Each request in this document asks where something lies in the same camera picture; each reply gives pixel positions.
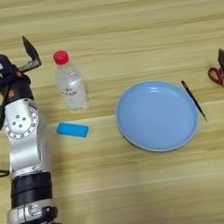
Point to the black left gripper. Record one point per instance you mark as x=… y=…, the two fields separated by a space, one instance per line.
x=20 y=88

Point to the clear plastic bottle red cap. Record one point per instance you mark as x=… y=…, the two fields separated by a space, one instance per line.
x=70 y=86

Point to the light blue round plate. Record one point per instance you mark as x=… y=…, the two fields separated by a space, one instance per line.
x=156 y=116

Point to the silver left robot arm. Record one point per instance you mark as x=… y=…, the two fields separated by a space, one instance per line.
x=24 y=146

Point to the thin black tweezers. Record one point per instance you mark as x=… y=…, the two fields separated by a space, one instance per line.
x=194 y=100

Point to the blue rectangular eraser block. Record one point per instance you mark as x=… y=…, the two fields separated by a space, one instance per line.
x=72 y=129

